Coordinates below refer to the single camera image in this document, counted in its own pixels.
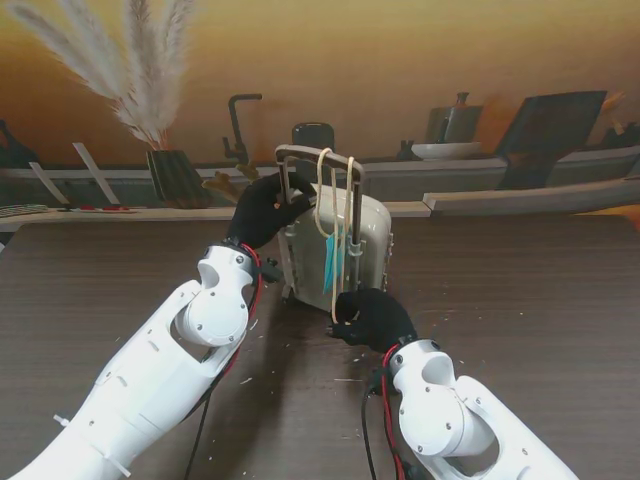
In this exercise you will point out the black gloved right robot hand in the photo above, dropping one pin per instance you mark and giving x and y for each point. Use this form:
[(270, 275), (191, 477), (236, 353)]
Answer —
[(380, 320)]

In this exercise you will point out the teal luggage tag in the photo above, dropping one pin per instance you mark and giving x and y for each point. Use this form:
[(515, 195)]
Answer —
[(331, 260)]

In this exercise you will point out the white pampas grass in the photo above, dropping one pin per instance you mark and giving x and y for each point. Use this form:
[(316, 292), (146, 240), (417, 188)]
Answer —
[(140, 85)]

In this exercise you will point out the black canister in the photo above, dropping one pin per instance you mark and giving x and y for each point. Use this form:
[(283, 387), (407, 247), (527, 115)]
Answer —
[(314, 134)]

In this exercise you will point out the green ribbed vase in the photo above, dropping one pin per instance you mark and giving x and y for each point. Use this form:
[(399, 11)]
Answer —
[(175, 177)]

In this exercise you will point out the black tilted tablet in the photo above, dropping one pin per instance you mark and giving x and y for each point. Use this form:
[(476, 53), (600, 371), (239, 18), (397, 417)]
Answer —
[(545, 130)]

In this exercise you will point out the small grey toy suitcase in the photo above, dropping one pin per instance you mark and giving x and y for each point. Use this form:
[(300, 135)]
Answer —
[(370, 235)]

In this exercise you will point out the white flat stick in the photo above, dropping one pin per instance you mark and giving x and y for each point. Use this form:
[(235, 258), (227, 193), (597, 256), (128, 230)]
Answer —
[(49, 184), (95, 172)]

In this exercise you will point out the grey lidded pot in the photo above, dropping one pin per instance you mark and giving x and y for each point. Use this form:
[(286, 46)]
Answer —
[(457, 122)]

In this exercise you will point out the white bowl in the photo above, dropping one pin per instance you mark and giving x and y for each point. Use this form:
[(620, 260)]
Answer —
[(442, 150)]

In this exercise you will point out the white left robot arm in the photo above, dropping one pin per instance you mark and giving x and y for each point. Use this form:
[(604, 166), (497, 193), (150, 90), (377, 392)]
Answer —
[(150, 380)]

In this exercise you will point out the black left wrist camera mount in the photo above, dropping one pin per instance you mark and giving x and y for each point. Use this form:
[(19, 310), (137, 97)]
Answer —
[(270, 270)]

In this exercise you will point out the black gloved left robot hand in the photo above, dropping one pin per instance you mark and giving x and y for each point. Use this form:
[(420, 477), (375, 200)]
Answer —
[(257, 215)]

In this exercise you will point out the dark bent faucet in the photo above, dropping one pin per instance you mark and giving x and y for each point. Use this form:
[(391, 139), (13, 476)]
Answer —
[(236, 125)]

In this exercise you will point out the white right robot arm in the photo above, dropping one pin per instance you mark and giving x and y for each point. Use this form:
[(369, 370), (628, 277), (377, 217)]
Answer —
[(450, 420)]

